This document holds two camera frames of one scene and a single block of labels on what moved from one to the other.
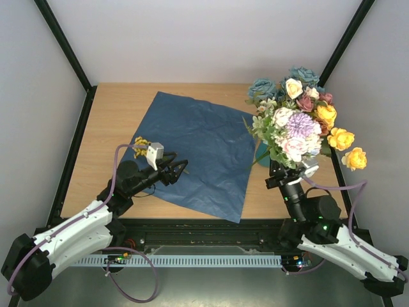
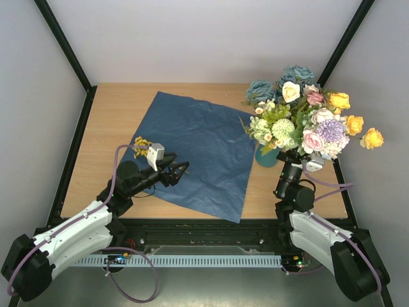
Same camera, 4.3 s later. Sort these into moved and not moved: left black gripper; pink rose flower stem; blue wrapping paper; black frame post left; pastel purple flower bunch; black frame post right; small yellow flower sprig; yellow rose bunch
Moved: pastel purple flower bunch; pink rose flower stem; yellow rose bunch
Not moved: black frame post right; blue wrapping paper; black frame post left; small yellow flower sprig; left black gripper
